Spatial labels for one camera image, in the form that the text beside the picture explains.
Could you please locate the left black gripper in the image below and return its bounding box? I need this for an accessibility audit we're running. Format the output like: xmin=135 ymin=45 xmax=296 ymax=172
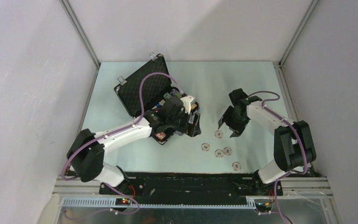
xmin=166 ymin=107 xmax=200 ymax=137

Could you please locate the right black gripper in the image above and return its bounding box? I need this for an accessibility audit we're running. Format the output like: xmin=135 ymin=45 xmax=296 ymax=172
xmin=218 ymin=105 xmax=249 ymax=138

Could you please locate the white red chip stack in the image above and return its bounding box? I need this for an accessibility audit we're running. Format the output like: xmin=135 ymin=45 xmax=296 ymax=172
xmin=201 ymin=130 xmax=241 ymax=171

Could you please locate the black poker set case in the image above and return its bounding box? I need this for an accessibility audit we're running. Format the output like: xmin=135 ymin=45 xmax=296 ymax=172
xmin=114 ymin=54 xmax=200 ymax=145

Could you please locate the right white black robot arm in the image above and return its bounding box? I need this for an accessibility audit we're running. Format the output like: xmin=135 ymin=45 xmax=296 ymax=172
xmin=218 ymin=89 xmax=317 ymax=195

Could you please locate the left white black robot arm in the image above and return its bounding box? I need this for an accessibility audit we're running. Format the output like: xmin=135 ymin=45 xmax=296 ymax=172
xmin=65 ymin=95 xmax=200 ymax=194

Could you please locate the red white chip row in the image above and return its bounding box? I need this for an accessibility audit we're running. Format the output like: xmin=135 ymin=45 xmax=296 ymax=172
xmin=155 ymin=132 xmax=166 ymax=142

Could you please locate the blue white chip stack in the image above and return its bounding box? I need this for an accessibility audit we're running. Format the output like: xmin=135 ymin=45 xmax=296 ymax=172
xmin=170 ymin=89 xmax=182 ymax=98

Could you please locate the green poker chip stack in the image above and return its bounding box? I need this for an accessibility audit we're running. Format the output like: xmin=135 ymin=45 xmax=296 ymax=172
xmin=163 ymin=92 xmax=173 ymax=100

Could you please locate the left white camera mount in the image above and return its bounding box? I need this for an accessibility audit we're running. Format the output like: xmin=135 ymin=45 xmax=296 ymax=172
xmin=180 ymin=95 xmax=196 ymax=114

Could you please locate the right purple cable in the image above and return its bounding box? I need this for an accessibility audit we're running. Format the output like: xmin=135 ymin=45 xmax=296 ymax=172
xmin=248 ymin=91 xmax=310 ymax=224

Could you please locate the purple cable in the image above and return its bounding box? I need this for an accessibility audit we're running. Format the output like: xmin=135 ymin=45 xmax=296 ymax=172
xmin=61 ymin=72 xmax=186 ymax=216
xmin=248 ymin=91 xmax=310 ymax=224

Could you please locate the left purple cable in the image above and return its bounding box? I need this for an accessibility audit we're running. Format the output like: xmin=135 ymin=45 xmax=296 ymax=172
xmin=61 ymin=72 xmax=186 ymax=216

